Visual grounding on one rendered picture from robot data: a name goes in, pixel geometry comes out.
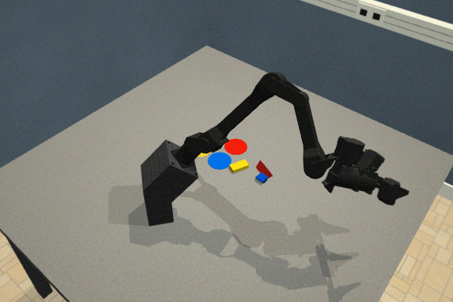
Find yellow block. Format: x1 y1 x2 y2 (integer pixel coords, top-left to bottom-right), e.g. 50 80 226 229
230 159 249 173

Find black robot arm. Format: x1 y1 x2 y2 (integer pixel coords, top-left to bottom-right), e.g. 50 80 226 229
171 72 385 193

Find blue circle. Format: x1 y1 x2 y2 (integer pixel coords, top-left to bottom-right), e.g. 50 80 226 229
208 153 232 170

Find red circle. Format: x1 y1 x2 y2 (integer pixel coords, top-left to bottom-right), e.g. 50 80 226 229
224 139 248 155

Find blue block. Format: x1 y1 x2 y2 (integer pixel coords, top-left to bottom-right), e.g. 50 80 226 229
256 172 268 183

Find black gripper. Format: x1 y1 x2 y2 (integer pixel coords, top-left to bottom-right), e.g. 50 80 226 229
350 167 409 205

